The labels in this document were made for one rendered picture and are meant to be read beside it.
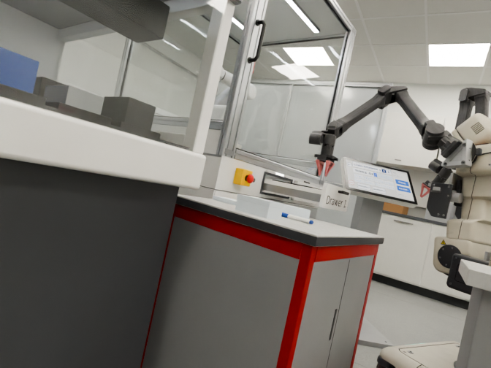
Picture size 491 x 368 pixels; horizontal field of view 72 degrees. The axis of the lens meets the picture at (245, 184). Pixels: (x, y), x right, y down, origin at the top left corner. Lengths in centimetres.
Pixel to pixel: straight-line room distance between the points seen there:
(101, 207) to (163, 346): 58
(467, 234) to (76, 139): 154
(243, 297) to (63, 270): 47
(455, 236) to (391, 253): 285
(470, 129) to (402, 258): 294
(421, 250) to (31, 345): 415
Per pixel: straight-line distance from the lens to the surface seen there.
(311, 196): 154
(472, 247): 175
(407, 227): 456
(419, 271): 459
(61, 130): 76
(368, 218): 255
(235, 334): 105
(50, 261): 89
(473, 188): 180
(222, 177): 143
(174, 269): 120
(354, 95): 356
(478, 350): 109
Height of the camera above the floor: 85
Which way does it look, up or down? level
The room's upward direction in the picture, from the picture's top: 12 degrees clockwise
